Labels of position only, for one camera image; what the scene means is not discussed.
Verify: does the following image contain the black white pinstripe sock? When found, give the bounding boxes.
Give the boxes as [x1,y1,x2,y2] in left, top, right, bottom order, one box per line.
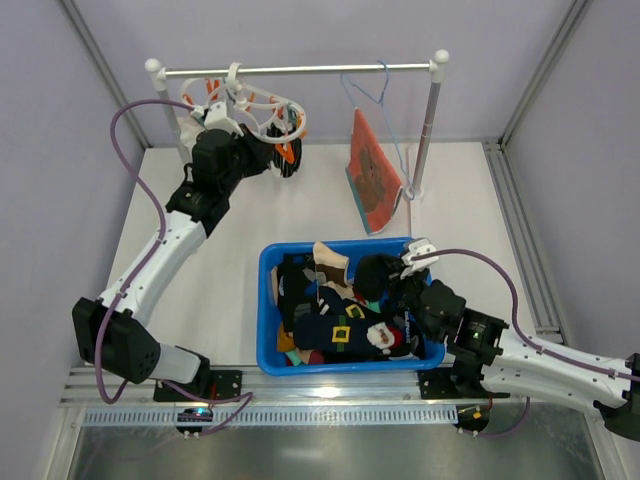
[271,138,302,178]

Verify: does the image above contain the white oval clip hanger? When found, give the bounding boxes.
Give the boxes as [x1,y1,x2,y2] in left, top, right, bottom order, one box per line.
[180,62,307,145]

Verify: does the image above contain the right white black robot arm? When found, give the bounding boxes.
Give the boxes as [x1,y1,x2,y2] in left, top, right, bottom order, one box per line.
[389,273,639,441]

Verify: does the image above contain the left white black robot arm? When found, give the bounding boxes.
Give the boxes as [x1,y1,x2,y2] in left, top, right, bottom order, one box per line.
[72,129,274,397]

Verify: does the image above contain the orange clothes peg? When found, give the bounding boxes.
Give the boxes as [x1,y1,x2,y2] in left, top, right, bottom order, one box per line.
[275,142,296,165]

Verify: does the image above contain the white striped sock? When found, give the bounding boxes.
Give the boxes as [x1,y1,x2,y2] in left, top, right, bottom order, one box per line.
[178,117,204,152]

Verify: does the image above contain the navy santa belt sock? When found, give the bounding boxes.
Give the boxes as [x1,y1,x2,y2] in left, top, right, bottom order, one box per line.
[292,313,425,360]

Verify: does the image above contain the beige brown sock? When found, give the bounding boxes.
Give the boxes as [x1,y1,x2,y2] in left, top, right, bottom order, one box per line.
[312,242,349,287]

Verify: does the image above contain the orange bear towel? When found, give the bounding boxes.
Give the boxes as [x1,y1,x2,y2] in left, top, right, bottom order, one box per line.
[345,108,403,235]

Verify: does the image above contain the blue plastic bin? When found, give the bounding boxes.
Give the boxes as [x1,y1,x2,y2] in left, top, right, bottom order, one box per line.
[256,237,445,376]

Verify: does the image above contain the white clothes rack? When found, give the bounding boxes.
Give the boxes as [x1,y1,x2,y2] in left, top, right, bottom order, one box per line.
[145,49,450,198]

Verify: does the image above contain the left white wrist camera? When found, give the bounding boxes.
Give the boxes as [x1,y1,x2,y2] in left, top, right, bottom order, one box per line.
[190,101,242,136]

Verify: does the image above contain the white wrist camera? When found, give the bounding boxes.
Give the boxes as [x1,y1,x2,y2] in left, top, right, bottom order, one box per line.
[190,101,242,136]
[401,238,439,275]

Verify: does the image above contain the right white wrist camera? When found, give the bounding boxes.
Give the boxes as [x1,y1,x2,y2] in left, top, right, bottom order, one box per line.
[401,238,439,275]

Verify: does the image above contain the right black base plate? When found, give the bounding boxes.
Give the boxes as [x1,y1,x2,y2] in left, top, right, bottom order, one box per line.
[416,367,510,400]

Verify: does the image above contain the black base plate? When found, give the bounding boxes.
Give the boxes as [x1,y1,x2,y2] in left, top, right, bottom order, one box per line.
[202,370,243,400]
[416,367,510,400]

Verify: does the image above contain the blue wire hanger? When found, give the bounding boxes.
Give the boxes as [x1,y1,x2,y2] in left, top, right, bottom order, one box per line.
[340,60,416,201]

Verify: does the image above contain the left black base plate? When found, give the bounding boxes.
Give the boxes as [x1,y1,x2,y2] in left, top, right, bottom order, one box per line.
[202,370,243,400]

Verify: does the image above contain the aluminium rail frame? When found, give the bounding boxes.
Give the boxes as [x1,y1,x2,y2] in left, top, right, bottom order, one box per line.
[59,139,609,426]

